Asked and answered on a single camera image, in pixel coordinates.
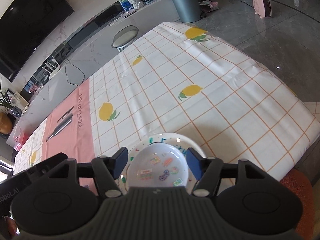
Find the patterned pink basket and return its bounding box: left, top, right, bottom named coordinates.
left=199, top=0, right=219, bottom=13

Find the white marble tv cabinet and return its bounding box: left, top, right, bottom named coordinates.
left=5, top=0, right=181, bottom=151

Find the white router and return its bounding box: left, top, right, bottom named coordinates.
left=43, top=54, right=61, bottom=78

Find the black television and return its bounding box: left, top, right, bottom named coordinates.
left=0, top=0, right=75, bottom=83

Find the pink storage box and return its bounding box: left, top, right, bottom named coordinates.
left=13, top=130, right=29, bottom=151

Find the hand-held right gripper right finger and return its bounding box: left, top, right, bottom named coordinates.
left=186, top=147, right=277, bottom=197

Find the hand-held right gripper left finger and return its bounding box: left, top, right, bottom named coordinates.
left=47, top=147, right=129, bottom=198

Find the orange rug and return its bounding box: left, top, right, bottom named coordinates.
left=279, top=169, right=316, bottom=240

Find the white stool with grey seat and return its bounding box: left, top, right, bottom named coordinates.
left=111, top=25, right=141, bottom=53

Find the pink space heater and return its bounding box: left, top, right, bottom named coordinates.
left=252, top=0, right=272, bottom=19

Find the grey trash can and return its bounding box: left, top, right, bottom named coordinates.
left=167, top=0, right=201, bottom=24

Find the dark glass vase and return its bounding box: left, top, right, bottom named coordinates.
left=10, top=106, right=23, bottom=118

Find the green leafy plant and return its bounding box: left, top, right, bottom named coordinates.
left=0, top=78, right=16, bottom=111

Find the white photo frame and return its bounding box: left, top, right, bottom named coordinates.
left=10, top=91, right=28, bottom=111

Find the golden round vase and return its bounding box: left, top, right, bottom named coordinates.
left=0, top=112, right=14, bottom=134

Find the white lemon print tablecloth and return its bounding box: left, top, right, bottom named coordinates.
left=12, top=22, right=320, bottom=193

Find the black power cable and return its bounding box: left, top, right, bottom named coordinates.
left=64, top=59, right=85, bottom=86

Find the white woven basket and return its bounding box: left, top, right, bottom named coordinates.
left=127, top=0, right=146, bottom=9

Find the small white printed dish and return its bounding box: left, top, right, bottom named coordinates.
left=122, top=142, right=189, bottom=188

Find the large white printed plate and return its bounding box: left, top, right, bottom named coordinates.
left=117, top=132, right=207, bottom=196

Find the pink table mat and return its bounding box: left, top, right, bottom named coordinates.
left=41, top=81, right=97, bottom=193

